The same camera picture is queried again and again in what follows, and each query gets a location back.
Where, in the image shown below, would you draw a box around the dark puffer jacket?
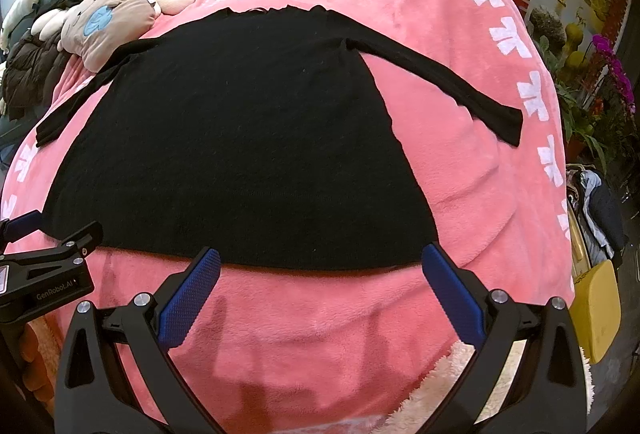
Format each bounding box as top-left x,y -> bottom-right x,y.
2,30 -> 70,120

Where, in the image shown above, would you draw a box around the white fluffy blanket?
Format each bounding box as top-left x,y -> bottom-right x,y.
384,337 -> 597,434

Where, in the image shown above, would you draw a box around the purple orchid flowers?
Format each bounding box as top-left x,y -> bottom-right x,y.
591,34 -> 636,116

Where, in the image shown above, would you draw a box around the yellow box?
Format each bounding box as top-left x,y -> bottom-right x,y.
570,260 -> 622,365

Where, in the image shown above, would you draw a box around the person's left hand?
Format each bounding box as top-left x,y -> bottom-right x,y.
18,317 -> 60,411

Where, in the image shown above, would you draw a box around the beige plush pillow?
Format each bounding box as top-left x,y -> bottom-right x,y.
60,0 -> 156,73

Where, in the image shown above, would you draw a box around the white plush toy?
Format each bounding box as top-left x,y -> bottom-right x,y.
1,0 -> 40,53

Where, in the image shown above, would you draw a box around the black long-sleeve garment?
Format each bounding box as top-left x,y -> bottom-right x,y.
36,6 -> 523,270

